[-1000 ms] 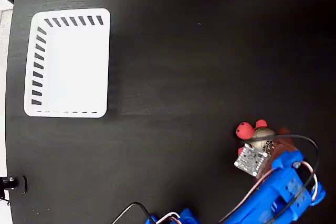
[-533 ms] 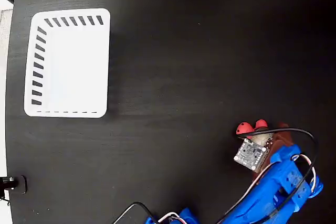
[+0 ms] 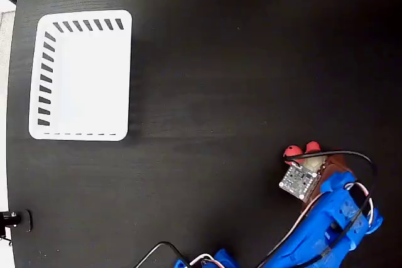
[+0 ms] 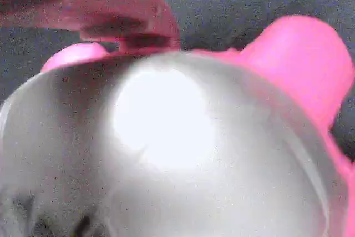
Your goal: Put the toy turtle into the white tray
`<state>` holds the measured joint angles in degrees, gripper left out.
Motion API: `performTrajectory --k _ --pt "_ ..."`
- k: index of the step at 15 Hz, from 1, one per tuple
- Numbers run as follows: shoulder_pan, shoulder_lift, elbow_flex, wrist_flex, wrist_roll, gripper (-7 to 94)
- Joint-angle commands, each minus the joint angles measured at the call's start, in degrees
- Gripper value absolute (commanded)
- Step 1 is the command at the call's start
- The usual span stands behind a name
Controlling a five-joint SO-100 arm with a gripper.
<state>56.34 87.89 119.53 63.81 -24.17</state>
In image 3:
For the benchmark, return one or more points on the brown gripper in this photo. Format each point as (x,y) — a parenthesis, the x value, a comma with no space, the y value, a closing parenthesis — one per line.
(335,180)

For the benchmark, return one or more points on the red turtle toy silver shell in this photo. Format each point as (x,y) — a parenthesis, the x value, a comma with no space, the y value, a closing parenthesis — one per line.
(312,147)

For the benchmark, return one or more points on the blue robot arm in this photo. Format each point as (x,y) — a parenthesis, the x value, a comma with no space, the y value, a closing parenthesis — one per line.
(333,214)

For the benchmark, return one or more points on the white plastic basket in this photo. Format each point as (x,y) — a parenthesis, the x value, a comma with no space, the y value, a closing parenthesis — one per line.
(94,76)

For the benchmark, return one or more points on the black table clamp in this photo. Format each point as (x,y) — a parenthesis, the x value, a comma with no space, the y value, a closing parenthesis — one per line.
(27,221)

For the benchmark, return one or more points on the bare camera circuit board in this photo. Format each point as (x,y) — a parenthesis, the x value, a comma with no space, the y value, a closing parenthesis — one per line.
(298,181)

